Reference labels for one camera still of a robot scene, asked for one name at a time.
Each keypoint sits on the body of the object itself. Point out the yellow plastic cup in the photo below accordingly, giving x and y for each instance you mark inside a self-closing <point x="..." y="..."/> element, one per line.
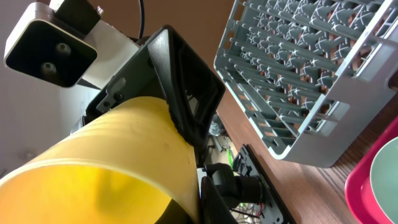
<point x="130" y="165"/>

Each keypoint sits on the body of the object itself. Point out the grey plastic dishwasher rack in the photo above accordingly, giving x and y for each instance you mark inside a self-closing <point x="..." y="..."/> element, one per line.
<point x="309" y="75"/>

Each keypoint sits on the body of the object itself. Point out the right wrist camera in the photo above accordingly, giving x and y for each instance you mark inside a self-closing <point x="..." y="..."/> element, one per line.
<point x="66" y="43"/>

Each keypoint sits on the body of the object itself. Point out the green bowl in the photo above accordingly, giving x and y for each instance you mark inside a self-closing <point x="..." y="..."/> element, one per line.
<point x="383" y="178"/>

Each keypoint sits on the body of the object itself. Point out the red plastic tray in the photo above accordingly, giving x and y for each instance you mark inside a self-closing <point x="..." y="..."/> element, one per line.
<point x="358" y="193"/>

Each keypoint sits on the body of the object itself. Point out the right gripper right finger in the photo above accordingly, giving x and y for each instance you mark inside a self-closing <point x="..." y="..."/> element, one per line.
<point x="212" y="209"/>

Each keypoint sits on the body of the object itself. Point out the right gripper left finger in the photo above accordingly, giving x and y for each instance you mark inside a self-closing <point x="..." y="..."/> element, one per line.
<point x="191" y="90"/>

